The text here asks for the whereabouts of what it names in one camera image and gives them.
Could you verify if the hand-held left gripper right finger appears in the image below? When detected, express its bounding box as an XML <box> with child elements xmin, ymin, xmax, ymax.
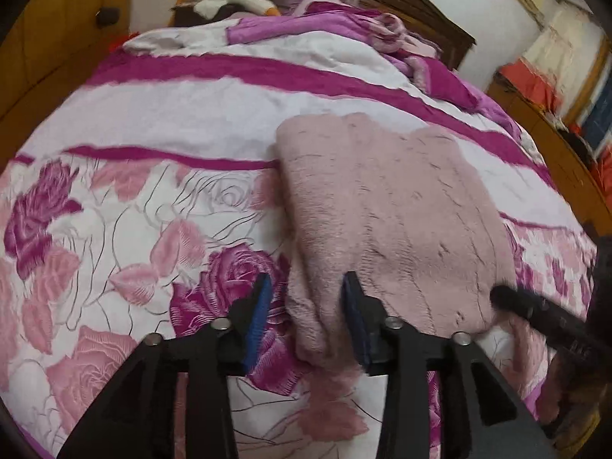
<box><xmin>340</xmin><ymin>272</ymin><xmax>560</xmax><ymax>459</ymax></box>

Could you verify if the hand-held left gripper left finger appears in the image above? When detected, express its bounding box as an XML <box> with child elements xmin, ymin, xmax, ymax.
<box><xmin>57</xmin><ymin>272</ymin><xmax>272</xmax><ymax>459</ymax></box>

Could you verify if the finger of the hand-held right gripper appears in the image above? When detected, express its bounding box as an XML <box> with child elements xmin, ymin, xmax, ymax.
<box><xmin>490</xmin><ymin>284</ymin><xmax>594</xmax><ymax>359</ymax></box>

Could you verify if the pink knit sweater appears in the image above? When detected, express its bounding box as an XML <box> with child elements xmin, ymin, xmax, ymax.
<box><xmin>276</xmin><ymin>112</ymin><xmax>519</xmax><ymax>374</ymax></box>

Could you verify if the brown wooden cabinet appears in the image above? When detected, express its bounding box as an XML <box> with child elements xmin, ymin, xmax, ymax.
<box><xmin>485</xmin><ymin>74</ymin><xmax>612</xmax><ymax>235</ymax></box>

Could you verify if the orange striped cloth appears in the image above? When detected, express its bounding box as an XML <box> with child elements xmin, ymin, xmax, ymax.
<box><xmin>500</xmin><ymin>57</ymin><xmax>562</xmax><ymax>113</ymax></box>

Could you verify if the floral pink white blanket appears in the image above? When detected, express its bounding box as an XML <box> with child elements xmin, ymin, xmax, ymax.
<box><xmin>0</xmin><ymin>0</ymin><xmax>603</xmax><ymax>459</ymax></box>

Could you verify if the magenta fleece blanket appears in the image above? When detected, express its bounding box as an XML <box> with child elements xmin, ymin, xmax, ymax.
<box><xmin>306</xmin><ymin>2</ymin><xmax>483</xmax><ymax>111</ymax></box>

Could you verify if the dark wooden nightstand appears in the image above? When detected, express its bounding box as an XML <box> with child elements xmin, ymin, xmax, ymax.
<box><xmin>169</xmin><ymin>4</ymin><xmax>244</xmax><ymax>27</ymax></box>

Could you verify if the dark wooden headboard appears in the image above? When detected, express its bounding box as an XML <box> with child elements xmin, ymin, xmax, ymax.
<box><xmin>232</xmin><ymin>0</ymin><xmax>476</xmax><ymax>70</ymax></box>

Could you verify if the brown wooden wardrobe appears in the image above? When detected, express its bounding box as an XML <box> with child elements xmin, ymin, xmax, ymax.
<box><xmin>0</xmin><ymin>0</ymin><xmax>137</xmax><ymax>168</ymax></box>

